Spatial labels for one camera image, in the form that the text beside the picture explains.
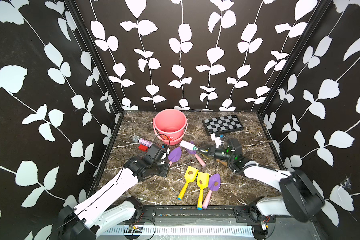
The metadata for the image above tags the purple round trowel pink handle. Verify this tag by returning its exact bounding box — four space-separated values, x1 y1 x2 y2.
202 174 221 209

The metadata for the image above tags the purple pointed trowel pink handle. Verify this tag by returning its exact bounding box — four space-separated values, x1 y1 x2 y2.
168 147 182 167

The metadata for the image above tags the white slotted cable duct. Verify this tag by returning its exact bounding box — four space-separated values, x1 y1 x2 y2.
102 225 254 238

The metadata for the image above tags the small circuit board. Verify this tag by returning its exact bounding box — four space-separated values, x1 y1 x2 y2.
124 225 143 236

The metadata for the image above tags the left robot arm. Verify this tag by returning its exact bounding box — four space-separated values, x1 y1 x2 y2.
47 144 170 240

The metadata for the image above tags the purple square shovel pink handle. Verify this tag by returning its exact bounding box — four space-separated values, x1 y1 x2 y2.
187 149 206 167

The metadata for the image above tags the black front rail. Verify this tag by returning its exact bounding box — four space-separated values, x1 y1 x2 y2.
132 205 276 225

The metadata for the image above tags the yellow shovel wooden handle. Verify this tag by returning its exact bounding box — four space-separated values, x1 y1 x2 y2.
197 154 228 167

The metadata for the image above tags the yellow shovel blue tip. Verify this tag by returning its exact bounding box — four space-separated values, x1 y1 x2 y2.
197 172 210 211

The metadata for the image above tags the pink plastic bucket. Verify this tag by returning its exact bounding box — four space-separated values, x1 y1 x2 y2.
153 109 188 146

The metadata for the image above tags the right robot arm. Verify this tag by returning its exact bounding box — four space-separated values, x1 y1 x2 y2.
202 137 325 223

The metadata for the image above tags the black white checkerboard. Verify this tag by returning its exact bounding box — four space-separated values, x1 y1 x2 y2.
202 115 244 136

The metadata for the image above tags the red small block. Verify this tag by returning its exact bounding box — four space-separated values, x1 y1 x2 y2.
138 145 149 152

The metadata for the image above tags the purple glitter microphone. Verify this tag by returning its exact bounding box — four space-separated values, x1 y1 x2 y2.
132 136 154 148

